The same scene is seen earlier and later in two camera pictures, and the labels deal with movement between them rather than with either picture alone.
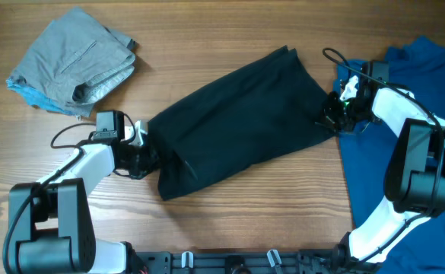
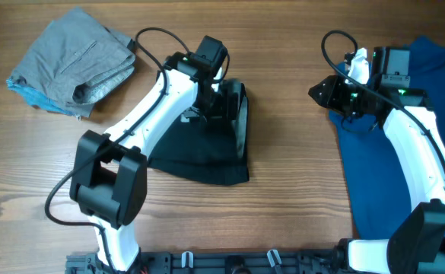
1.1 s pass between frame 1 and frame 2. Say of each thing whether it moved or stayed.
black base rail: stayed
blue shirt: stayed
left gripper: moved
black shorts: moved
